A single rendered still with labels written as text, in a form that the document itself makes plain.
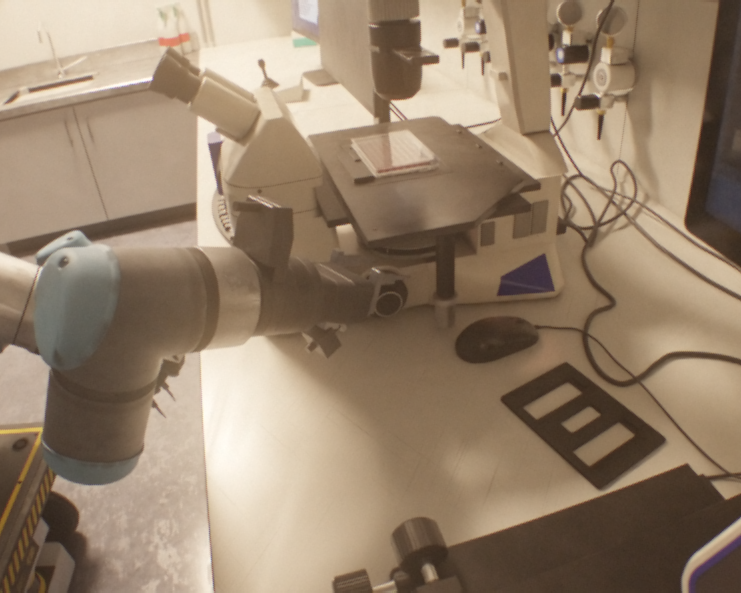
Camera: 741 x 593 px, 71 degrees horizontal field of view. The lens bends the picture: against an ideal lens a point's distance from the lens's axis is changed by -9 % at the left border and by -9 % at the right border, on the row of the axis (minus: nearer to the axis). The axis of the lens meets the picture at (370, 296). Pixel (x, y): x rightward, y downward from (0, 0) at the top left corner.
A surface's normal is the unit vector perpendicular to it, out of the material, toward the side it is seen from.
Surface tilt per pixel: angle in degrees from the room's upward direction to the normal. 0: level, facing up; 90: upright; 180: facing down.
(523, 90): 90
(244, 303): 77
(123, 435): 101
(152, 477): 0
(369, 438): 0
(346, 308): 82
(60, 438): 73
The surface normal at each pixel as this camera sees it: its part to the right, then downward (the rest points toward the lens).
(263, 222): -0.69, 0.04
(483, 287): 0.02, 0.42
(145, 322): 0.70, 0.29
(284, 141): 0.24, 0.35
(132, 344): 0.61, 0.55
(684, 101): -0.96, 0.21
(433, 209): -0.07, -0.82
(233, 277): 0.66, -0.37
